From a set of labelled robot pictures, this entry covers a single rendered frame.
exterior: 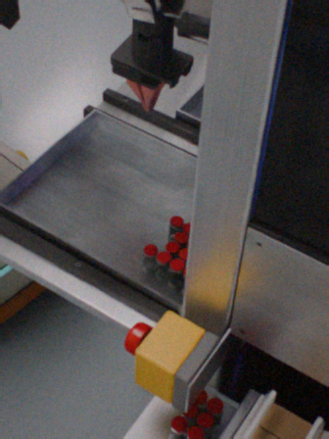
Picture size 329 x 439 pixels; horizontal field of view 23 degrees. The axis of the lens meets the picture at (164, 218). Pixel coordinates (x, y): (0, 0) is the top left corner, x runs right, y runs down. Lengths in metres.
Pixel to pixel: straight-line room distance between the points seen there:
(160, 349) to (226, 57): 0.37
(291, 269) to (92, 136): 0.63
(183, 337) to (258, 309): 0.10
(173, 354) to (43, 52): 2.24
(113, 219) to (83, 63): 1.80
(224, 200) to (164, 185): 0.49
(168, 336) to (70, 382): 1.18
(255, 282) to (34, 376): 1.31
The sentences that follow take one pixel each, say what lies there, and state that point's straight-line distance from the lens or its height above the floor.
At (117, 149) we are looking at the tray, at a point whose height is 0.88.
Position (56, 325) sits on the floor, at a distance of 2.18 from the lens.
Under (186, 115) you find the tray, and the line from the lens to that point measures 1.35.
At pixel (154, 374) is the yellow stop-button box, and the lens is 0.91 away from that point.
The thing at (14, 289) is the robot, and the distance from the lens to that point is 2.06.
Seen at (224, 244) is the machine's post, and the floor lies 1.16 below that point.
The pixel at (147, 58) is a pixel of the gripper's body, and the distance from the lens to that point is 1.10.
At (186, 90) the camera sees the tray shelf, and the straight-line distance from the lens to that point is 1.46.
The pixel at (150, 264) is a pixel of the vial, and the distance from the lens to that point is 1.13.
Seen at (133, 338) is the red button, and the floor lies 1.01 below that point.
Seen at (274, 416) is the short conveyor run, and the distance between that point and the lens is 0.99.
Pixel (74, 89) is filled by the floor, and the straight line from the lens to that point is 2.86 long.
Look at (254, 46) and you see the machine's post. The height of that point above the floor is 1.41.
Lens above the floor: 1.79
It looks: 48 degrees down
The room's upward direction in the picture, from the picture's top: 3 degrees clockwise
